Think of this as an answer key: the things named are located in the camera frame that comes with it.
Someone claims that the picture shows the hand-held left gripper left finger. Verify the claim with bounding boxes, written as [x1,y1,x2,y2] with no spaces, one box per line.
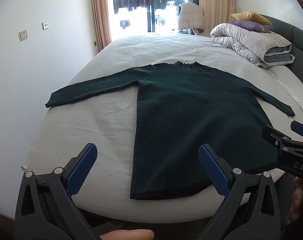
[15,143,102,240]

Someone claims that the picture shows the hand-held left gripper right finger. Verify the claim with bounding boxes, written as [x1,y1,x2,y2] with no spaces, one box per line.
[198,144,282,240]

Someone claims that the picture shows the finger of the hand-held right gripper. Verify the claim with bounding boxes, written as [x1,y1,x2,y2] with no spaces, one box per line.
[291,121,303,140]
[262,125,292,153]

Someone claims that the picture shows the dark green sweater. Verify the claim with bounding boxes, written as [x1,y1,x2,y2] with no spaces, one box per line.
[45,61,295,200]

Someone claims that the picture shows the dark hanging clothes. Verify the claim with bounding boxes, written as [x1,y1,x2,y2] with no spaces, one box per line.
[113,0,148,14]

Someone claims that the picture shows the person's right hand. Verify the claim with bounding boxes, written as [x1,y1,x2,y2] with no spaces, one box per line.
[286,177,303,227]

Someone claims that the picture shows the person's left hand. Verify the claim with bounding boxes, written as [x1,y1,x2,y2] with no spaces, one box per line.
[101,229,155,240]

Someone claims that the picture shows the bed with white sheet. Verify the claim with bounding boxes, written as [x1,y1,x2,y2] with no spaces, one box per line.
[21,34,303,223]

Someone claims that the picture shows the white pillow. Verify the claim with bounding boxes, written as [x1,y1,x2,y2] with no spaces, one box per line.
[268,65,303,115]

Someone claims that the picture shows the grey padded headboard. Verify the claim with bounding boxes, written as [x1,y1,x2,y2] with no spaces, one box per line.
[259,14,303,93]

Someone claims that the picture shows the folded white duvet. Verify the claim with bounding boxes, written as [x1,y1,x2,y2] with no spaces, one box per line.
[210,23,295,69]

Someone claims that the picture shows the purple pillow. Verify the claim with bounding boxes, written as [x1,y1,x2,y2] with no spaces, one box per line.
[229,20,272,33]

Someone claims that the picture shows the yellow pillow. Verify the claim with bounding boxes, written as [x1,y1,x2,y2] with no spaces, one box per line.
[231,11,272,26]

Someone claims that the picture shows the white puffer vest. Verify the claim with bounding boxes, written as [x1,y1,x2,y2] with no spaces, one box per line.
[177,2,205,35]

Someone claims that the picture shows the beige curtain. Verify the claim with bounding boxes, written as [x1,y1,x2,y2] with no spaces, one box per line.
[199,0,235,35]
[90,0,112,52]

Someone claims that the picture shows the black framed balcony door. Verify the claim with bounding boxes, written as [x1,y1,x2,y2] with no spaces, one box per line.
[106,0,200,43]

